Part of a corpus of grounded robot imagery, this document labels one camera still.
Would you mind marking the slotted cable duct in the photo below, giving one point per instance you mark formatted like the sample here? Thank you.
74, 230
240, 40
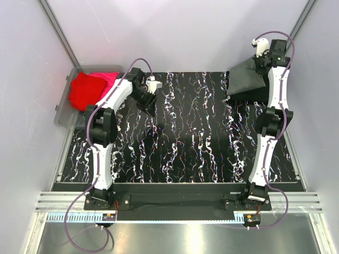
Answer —
74, 217

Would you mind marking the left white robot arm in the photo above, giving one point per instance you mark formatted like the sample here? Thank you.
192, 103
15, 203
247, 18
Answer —
102, 130

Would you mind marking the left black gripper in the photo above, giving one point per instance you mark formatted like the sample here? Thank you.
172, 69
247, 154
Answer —
145, 100

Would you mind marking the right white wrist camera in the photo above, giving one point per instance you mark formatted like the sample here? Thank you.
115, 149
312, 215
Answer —
262, 45

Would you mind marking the red t-shirt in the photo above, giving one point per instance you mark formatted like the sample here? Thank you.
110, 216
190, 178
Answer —
85, 90

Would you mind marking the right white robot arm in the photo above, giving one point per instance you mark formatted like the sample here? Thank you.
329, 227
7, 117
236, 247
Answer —
270, 125

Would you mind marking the folded black t-shirt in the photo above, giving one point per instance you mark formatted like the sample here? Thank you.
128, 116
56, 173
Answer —
260, 95

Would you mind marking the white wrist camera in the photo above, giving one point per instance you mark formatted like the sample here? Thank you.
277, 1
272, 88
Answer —
153, 84
262, 45

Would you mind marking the grey t-shirt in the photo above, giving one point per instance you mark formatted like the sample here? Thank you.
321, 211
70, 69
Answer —
243, 78

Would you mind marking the clear plastic bin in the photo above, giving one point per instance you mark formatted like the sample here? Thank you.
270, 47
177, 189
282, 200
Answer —
66, 115

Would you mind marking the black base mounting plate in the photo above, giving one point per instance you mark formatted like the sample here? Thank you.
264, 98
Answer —
174, 206

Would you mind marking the pink t-shirt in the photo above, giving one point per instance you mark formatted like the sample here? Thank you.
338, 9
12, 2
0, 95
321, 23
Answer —
109, 77

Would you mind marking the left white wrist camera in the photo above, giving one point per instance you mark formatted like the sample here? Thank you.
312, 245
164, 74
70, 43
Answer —
153, 84

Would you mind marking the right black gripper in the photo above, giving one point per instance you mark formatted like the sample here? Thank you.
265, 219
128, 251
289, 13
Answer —
259, 61

